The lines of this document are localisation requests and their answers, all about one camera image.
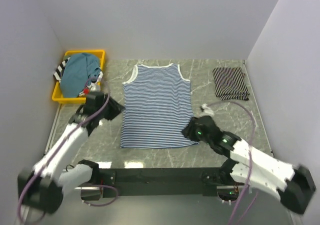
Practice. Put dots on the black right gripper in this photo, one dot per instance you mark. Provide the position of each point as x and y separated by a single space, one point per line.
188 131

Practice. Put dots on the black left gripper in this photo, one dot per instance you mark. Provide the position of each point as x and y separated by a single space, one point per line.
116 108

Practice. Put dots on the blue white striped tank top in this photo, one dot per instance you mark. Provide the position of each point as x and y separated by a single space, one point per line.
157 101

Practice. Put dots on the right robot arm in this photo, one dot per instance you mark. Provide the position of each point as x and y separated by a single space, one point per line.
292 185

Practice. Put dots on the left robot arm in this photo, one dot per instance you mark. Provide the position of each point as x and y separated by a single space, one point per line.
45 186

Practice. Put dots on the light striped tank top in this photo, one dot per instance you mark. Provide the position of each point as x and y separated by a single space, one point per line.
92 79

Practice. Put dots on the teal tank top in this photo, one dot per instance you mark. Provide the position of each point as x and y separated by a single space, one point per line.
79 68

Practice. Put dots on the black white striped tank top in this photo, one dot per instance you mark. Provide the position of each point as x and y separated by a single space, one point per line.
60 70

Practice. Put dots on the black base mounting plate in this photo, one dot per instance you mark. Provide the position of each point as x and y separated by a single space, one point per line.
165 181

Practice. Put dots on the yellow plastic bin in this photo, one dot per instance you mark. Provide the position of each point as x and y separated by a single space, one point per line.
57 95

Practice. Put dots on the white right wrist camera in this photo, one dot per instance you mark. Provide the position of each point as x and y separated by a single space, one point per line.
206 110

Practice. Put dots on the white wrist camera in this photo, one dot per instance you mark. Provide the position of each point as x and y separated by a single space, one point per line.
206 110
93 87

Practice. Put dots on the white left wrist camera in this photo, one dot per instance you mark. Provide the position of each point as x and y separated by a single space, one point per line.
93 87

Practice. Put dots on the aluminium extrusion rail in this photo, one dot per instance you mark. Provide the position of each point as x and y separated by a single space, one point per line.
88 195

